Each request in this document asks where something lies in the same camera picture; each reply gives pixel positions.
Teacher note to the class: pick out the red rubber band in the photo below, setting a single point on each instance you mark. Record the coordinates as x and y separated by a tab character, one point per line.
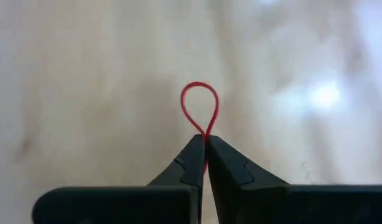
199	83

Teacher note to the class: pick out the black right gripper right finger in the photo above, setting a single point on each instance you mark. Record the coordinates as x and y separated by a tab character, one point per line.
256	202

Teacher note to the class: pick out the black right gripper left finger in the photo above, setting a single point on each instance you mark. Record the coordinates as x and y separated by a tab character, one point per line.
178	202

